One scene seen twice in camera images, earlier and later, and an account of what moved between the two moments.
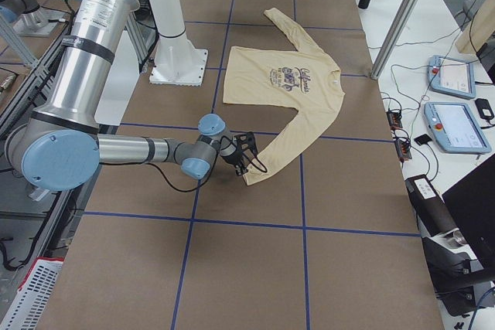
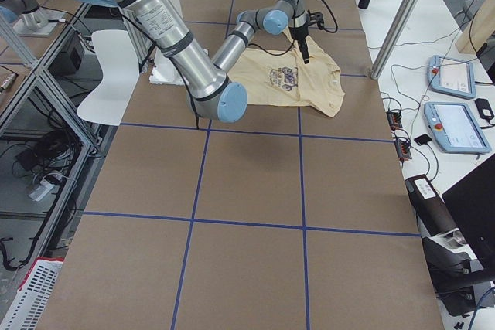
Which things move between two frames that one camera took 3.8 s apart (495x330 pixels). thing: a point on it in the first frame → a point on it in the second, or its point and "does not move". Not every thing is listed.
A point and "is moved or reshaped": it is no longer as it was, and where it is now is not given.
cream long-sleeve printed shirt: x=303 y=79 is moved or reshaped
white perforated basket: x=29 y=308 does not move
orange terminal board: x=394 y=119 does not move
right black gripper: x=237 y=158 → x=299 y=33
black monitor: x=472 y=204 does not move
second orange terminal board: x=403 y=150 does not move
